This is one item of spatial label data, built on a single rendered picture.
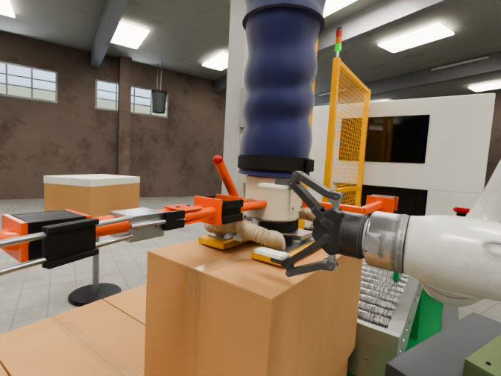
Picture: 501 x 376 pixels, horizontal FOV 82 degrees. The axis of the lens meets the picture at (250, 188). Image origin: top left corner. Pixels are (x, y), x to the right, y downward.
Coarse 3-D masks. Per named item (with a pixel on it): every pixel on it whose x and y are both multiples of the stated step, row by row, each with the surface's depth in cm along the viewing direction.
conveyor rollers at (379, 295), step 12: (372, 276) 178; (384, 276) 182; (408, 276) 182; (360, 288) 157; (372, 288) 161; (384, 288) 159; (396, 288) 162; (360, 300) 147; (372, 300) 144; (384, 300) 149; (396, 300) 146; (360, 312) 131; (372, 312) 135; (384, 312) 133; (372, 324) 120; (384, 324) 124
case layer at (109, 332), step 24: (144, 288) 143; (72, 312) 118; (96, 312) 119; (120, 312) 120; (144, 312) 121; (0, 336) 100; (24, 336) 100; (48, 336) 101; (72, 336) 102; (96, 336) 103; (120, 336) 103; (144, 336) 104; (0, 360) 89; (24, 360) 89; (48, 360) 89; (72, 360) 90; (96, 360) 91; (120, 360) 91; (144, 360) 92
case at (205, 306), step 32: (160, 256) 73; (192, 256) 74; (224, 256) 76; (320, 256) 80; (160, 288) 74; (192, 288) 66; (224, 288) 60; (256, 288) 57; (288, 288) 58; (320, 288) 72; (352, 288) 94; (160, 320) 74; (192, 320) 67; (224, 320) 60; (256, 320) 55; (288, 320) 59; (320, 320) 74; (352, 320) 98; (160, 352) 75; (192, 352) 67; (224, 352) 61; (256, 352) 55; (288, 352) 61; (320, 352) 76
